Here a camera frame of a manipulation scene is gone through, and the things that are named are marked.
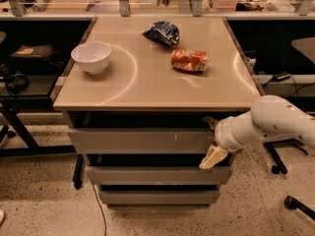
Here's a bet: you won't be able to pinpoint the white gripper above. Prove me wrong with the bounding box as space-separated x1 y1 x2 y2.
199 116 252 170

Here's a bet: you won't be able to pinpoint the grey top drawer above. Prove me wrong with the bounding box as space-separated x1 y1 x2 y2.
69 128 213 154

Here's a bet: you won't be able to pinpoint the grey drawer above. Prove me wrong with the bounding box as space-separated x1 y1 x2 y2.
98 191 220 206
86 166 231 186
69 128 213 154

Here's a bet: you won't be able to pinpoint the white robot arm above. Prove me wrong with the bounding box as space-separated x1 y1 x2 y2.
199 95 315 170

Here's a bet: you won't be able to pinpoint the grey drawer cabinet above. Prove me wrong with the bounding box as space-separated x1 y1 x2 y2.
54 16 260 192

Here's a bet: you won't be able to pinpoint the grey bottom drawer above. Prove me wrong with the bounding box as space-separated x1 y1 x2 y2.
98 191 220 206

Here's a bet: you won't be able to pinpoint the grey middle drawer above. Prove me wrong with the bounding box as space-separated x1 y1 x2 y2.
86 166 231 186

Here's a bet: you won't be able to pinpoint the crushed orange soda can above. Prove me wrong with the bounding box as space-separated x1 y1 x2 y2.
171 49 209 72

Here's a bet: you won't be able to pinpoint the black power adapter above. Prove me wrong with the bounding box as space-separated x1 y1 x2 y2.
272 71 290 82

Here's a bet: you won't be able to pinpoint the black chair leg caster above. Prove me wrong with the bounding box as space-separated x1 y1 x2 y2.
284 196 315 220

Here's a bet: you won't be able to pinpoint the blue crumpled chip bag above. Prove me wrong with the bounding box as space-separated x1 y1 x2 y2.
142 21 180 46

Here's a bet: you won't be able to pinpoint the white bowl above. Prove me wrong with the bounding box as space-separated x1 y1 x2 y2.
71 41 112 74

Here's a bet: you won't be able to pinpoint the black headphones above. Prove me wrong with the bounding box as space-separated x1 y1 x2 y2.
0 64 30 93

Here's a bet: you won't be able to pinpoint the black table leg frame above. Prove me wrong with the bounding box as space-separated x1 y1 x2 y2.
264 140 308 174

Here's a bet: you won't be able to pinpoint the black floor cable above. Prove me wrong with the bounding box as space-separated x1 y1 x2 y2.
92 184 108 236

